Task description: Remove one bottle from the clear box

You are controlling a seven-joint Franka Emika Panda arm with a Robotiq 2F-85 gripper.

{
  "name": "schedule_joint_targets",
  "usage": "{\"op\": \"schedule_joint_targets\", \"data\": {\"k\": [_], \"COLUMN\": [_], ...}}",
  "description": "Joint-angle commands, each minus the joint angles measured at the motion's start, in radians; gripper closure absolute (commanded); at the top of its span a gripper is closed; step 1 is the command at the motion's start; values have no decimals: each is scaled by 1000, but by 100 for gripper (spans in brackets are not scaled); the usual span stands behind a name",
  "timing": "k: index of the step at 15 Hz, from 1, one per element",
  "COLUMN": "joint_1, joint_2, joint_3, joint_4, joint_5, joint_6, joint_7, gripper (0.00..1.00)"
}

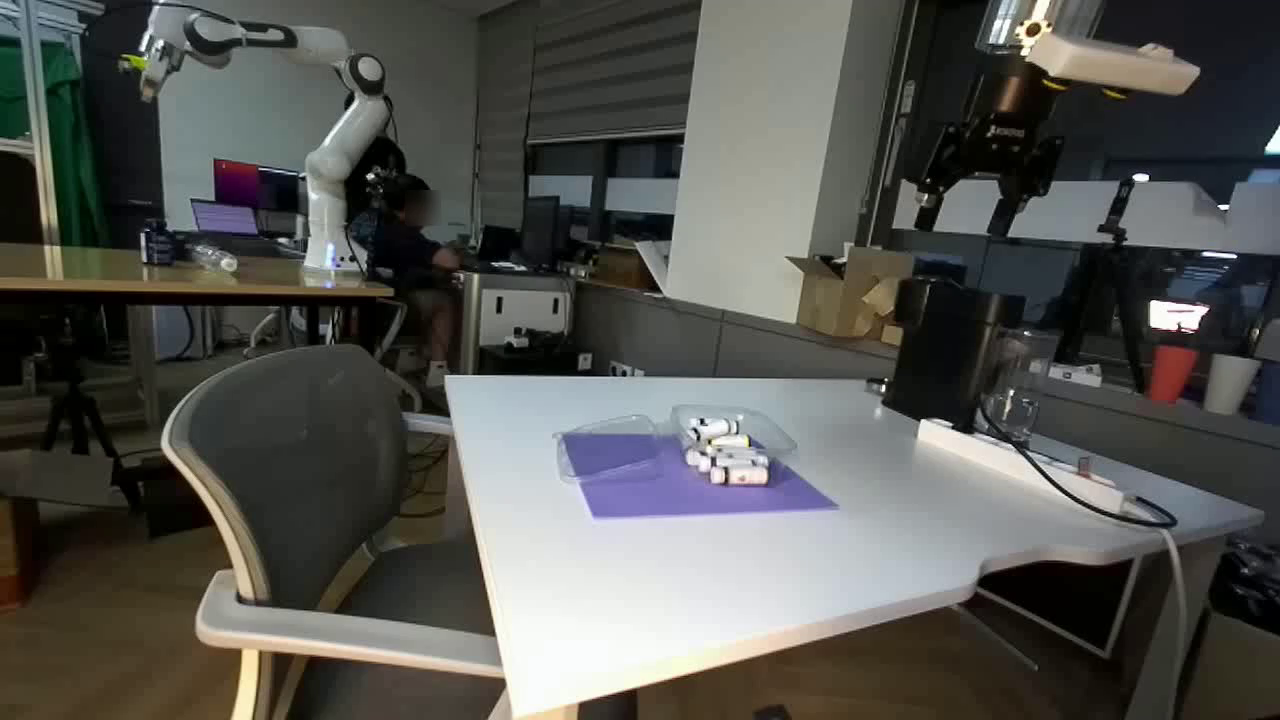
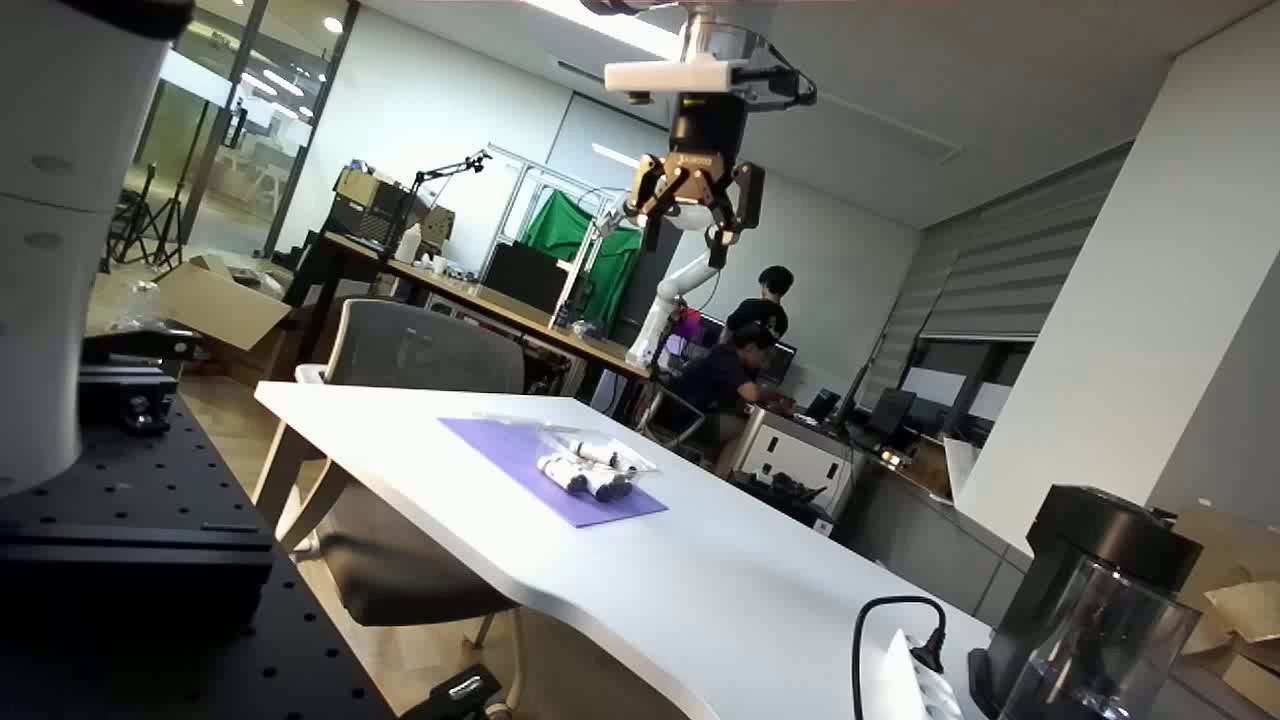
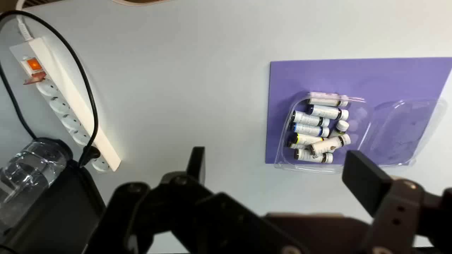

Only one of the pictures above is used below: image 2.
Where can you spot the small white bottle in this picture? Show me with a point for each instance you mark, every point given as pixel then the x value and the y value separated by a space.
pixel 558 467
pixel 597 459
pixel 584 480
pixel 617 480

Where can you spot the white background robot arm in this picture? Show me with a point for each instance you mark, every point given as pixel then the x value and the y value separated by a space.
pixel 675 284

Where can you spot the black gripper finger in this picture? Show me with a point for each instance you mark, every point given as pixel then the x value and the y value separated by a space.
pixel 646 186
pixel 747 192

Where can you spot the purple mat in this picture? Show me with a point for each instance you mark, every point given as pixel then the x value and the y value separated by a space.
pixel 504 447

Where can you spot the long wooden desk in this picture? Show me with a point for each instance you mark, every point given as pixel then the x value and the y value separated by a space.
pixel 453 284

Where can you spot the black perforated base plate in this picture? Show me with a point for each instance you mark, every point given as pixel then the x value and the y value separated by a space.
pixel 174 601

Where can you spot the green cloth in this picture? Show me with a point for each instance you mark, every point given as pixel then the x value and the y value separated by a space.
pixel 565 227

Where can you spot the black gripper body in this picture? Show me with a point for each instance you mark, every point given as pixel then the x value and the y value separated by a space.
pixel 705 134

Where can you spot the white power strip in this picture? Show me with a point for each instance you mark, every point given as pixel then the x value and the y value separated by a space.
pixel 913 683

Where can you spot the pile of cardboard boxes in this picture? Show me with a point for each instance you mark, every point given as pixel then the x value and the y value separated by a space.
pixel 1234 601

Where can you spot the black clamp stack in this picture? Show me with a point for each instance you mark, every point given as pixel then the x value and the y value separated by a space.
pixel 124 372

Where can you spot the open cardboard box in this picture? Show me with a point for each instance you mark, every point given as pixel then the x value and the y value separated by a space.
pixel 221 307

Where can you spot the black computer monitor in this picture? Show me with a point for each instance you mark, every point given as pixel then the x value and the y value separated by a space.
pixel 520 278

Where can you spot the grey window blinds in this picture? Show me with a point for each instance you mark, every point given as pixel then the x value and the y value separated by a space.
pixel 1013 253

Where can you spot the small black tripod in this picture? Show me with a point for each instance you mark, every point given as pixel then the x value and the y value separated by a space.
pixel 144 222

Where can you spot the white drawer cabinet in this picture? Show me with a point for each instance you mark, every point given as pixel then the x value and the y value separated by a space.
pixel 799 462

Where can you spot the brown box on desk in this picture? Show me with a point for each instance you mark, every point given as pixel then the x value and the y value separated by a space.
pixel 381 206

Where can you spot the black blender with clear jar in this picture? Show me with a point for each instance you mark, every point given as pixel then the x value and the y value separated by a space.
pixel 1092 614

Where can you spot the seated person in dark shirt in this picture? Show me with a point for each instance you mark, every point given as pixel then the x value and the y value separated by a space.
pixel 722 382

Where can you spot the standing person with black hair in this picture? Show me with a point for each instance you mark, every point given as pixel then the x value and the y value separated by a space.
pixel 761 307

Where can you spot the grey office chair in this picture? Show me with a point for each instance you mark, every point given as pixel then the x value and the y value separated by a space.
pixel 421 348

